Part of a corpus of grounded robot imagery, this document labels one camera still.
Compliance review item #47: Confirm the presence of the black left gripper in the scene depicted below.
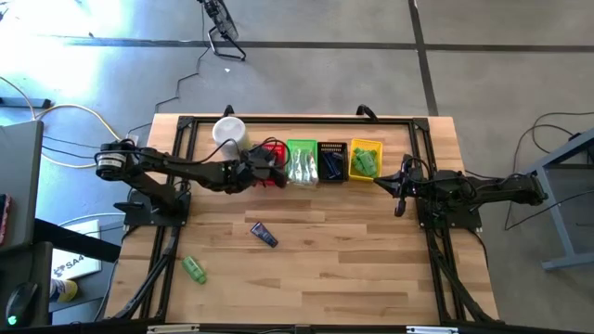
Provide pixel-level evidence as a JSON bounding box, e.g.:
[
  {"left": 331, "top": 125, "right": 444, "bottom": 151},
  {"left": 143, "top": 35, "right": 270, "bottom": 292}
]
[{"left": 243, "top": 150, "right": 289, "bottom": 189}]

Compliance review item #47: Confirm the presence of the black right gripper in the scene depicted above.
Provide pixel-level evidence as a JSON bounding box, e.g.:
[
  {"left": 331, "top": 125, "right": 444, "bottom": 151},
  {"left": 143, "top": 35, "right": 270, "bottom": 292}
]
[{"left": 373, "top": 155, "right": 424, "bottom": 218}]

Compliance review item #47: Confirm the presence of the red toothbrush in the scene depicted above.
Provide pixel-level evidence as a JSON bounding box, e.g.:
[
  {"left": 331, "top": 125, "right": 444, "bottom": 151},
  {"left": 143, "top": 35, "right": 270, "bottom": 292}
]
[{"left": 304, "top": 148, "right": 319, "bottom": 186}]

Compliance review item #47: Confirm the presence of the dark blue shave tube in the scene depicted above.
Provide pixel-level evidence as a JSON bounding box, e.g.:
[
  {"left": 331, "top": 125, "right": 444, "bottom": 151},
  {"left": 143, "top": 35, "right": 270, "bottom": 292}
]
[{"left": 250, "top": 222, "right": 279, "bottom": 249}]

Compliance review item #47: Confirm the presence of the red plastic basket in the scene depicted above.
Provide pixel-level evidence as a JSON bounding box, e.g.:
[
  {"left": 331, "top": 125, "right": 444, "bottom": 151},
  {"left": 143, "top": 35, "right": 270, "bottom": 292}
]
[{"left": 252, "top": 142, "right": 287, "bottom": 188}]

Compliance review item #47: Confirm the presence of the yellow plastic basket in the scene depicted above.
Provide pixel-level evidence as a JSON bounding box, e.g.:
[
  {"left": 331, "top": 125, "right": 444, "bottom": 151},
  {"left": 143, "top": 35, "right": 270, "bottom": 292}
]
[{"left": 348, "top": 137, "right": 384, "bottom": 183}]

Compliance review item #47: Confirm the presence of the green plastic basket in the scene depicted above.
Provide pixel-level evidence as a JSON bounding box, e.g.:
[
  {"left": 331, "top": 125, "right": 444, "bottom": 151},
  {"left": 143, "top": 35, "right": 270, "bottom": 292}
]
[{"left": 285, "top": 138, "right": 319, "bottom": 187}]

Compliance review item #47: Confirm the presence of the black plastic basket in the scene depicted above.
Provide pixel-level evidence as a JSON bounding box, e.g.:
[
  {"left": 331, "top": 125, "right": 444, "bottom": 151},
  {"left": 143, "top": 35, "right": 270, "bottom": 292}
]
[{"left": 316, "top": 141, "right": 350, "bottom": 184}]

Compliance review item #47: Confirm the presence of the white green wipes canister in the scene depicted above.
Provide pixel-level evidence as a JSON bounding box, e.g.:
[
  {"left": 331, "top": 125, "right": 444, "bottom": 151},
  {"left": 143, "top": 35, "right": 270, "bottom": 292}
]
[{"left": 212, "top": 115, "right": 254, "bottom": 161}]

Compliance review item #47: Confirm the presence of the black floor fan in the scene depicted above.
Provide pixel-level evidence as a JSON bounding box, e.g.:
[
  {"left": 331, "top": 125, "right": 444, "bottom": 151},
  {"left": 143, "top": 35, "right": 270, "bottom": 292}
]
[{"left": 198, "top": 0, "right": 248, "bottom": 63}]

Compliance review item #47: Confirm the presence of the grey metal table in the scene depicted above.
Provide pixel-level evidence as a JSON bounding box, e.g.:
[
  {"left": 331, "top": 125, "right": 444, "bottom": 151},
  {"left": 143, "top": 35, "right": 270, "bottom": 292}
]
[{"left": 513, "top": 129, "right": 594, "bottom": 272}]

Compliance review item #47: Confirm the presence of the black desk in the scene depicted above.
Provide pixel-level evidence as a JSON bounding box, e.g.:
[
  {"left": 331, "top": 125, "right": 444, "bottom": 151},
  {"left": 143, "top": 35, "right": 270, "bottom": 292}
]
[{"left": 0, "top": 216, "right": 123, "bottom": 327}]

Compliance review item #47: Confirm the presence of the white printed box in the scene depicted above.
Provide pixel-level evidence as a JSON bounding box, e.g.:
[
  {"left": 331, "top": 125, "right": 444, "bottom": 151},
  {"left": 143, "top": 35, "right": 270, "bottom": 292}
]
[{"left": 49, "top": 219, "right": 103, "bottom": 280}]

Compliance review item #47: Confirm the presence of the yellow white cup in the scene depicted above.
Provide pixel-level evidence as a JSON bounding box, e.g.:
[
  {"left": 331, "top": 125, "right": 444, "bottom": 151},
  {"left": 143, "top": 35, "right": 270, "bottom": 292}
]
[{"left": 48, "top": 277, "right": 79, "bottom": 303}]

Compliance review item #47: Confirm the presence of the grey computer case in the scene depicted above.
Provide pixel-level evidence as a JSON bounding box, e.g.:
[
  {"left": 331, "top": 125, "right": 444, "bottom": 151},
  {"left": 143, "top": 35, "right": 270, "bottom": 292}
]
[{"left": 0, "top": 120, "right": 45, "bottom": 251}]

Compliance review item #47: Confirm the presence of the grey floor power strip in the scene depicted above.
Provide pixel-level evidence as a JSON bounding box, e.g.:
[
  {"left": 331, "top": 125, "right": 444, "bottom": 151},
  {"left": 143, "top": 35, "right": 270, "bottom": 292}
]
[{"left": 0, "top": 96, "right": 52, "bottom": 109}]

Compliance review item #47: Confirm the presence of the black computer mouse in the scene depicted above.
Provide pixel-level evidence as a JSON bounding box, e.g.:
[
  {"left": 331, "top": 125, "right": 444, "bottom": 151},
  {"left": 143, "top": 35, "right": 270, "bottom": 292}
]
[{"left": 4, "top": 280, "right": 40, "bottom": 328}]

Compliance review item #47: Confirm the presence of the black aluminium table frame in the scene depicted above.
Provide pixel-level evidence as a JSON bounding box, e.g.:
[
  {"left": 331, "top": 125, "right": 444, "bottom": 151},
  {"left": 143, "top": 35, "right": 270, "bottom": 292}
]
[{"left": 113, "top": 114, "right": 500, "bottom": 326}]

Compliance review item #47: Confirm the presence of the black fan cable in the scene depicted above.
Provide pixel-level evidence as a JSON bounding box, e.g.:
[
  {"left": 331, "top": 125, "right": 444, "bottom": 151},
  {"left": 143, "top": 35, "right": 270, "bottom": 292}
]
[{"left": 154, "top": 45, "right": 211, "bottom": 115}]

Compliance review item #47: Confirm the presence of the black floor cable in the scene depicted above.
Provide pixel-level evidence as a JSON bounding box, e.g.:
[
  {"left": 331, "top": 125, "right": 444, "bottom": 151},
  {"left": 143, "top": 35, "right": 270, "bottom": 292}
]
[{"left": 503, "top": 110, "right": 594, "bottom": 233}]

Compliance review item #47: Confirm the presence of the silver aluminium bracket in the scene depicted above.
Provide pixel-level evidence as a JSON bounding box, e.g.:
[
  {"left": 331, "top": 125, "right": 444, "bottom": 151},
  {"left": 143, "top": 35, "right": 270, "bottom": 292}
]
[
  {"left": 147, "top": 324, "right": 201, "bottom": 334},
  {"left": 406, "top": 325, "right": 460, "bottom": 334}
]

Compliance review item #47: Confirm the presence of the cream floor cable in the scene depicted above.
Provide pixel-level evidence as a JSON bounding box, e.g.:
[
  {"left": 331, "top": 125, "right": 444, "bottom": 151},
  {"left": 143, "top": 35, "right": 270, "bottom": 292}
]
[{"left": 0, "top": 76, "right": 127, "bottom": 169}]

